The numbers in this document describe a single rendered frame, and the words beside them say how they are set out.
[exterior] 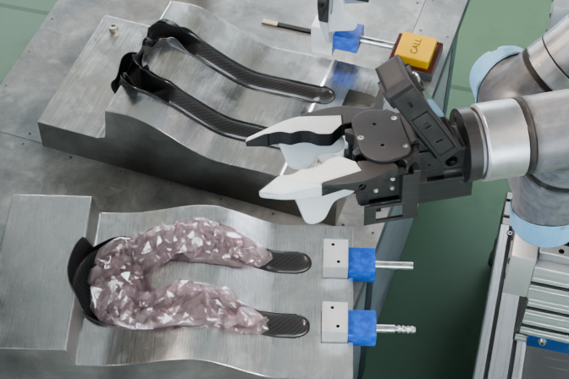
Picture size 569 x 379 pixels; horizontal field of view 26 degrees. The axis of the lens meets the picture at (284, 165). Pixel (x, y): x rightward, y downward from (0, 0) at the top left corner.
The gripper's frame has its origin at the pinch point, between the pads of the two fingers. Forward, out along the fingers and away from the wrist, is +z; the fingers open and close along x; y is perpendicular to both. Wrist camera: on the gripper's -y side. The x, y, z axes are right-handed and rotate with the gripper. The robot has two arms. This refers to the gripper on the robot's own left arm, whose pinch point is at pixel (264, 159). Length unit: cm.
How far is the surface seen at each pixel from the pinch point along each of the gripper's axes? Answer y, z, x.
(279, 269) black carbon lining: 56, -7, 37
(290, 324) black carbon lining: 57, -6, 28
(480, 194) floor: 131, -70, 118
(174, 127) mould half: 47, 5, 61
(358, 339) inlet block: 57, -15, 23
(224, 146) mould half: 50, -3, 58
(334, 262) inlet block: 53, -14, 34
